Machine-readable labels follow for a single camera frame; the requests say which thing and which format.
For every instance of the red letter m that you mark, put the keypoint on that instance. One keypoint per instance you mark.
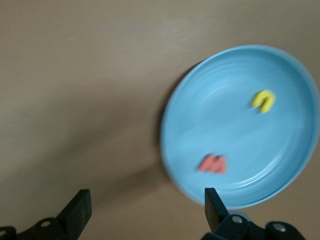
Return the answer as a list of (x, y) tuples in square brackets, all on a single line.
[(217, 166)]

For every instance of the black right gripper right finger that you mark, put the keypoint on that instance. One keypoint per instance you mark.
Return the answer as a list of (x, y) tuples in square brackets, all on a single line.
[(225, 225)]

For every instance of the yellow letter u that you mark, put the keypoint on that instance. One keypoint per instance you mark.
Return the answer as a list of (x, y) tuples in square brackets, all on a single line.
[(262, 93)]

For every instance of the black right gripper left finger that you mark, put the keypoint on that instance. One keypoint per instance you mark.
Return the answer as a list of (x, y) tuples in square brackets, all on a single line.
[(65, 225)]

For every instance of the blue plate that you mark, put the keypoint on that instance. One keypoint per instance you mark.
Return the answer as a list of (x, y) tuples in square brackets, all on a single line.
[(237, 130)]

